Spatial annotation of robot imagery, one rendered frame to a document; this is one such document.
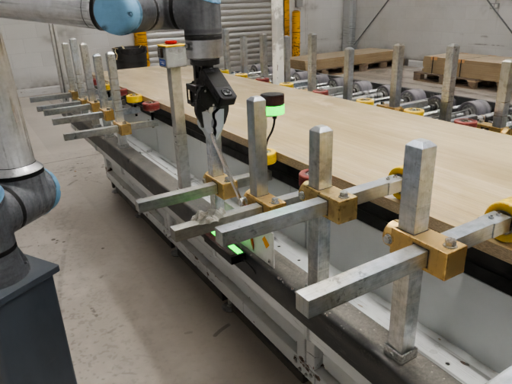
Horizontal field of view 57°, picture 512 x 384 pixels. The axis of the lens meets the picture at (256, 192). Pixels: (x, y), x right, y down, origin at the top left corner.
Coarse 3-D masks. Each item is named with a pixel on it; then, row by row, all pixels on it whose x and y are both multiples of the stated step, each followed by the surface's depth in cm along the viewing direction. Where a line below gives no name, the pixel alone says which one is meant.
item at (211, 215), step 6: (198, 210) 113; (210, 210) 113; (216, 210) 113; (222, 210) 116; (192, 216) 114; (198, 216) 112; (204, 216) 113; (210, 216) 111; (216, 216) 113; (222, 216) 114; (204, 222) 110; (210, 222) 110
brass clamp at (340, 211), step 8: (304, 184) 103; (304, 192) 102; (312, 192) 99; (320, 192) 98; (328, 192) 97; (336, 192) 97; (304, 200) 103; (328, 200) 95; (336, 200) 93; (344, 200) 93; (352, 200) 94; (328, 208) 96; (336, 208) 94; (344, 208) 94; (352, 208) 95; (328, 216) 96; (336, 216) 94; (344, 216) 95; (352, 216) 96
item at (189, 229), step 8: (296, 192) 127; (288, 200) 123; (296, 200) 125; (240, 208) 118; (248, 208) 118; (256, 208) 118; (224, 216) 114; (232, 216) 115; (240, 216) 117; (248, 216) 118; (184, 224) 111; (192, 224) 111; (208, 224) 112; (216, 224) 114; (176, 232) 108; (184, 232) 109; (192, 232) 111; (200, 232) 112; (208, 232) 113; (176, 240) 109
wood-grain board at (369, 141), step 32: (160, 96) 243; (288, 96) 232; (320, 96) 229; (224, 128) 178; (288, 128) 174; (352, 128) 171; (384, 128) 170; (416, 128) 168; (448, 128) 167; (288, 160) 143; (352, 160) 138; (384, 160) 137; (448, 160) 135; (480, 160) 134; (448, 192) 113; (480, 192) 112; (448, 224) 98
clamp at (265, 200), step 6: (246, 192) 127; (252, 198) 123; (258, 198) 121; (264, 198) 121; (270, 198) 121; (264, 204) 118; (270, 204) 118; (276, 204) 117; (282, 204) 118; (264, 210) 119; (270, 210) 117
